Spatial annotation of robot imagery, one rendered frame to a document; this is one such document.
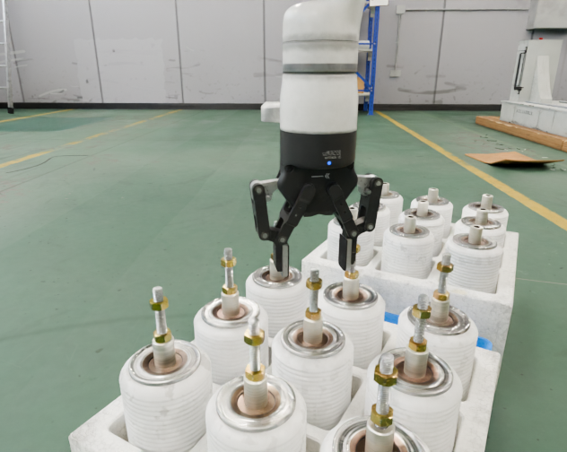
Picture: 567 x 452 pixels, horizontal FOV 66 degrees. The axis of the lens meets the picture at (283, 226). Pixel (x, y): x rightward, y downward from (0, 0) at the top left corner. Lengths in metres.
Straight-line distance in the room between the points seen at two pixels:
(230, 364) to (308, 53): 0.37
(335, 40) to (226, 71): 6.23
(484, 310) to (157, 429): 0.57
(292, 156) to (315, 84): 0.07
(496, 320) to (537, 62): 4.06
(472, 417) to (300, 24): 0.45
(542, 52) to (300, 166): 4.46
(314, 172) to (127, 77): 6.63
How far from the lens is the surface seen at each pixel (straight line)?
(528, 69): 4.77
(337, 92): 0.40
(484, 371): 0.65
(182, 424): 0.50
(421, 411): 0.47
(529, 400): 0.93
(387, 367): 0.35
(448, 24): 6.81
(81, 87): 7.31
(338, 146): 0.41
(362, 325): 0.59
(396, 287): 0.85
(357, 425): 0.43
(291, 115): 0.41
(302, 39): 0.41
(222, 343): 0.55
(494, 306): 0.83
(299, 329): 0.54
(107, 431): 0.55
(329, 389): 0.52
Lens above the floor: 0.55
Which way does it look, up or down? 20 degrees down
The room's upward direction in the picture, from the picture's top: straight up
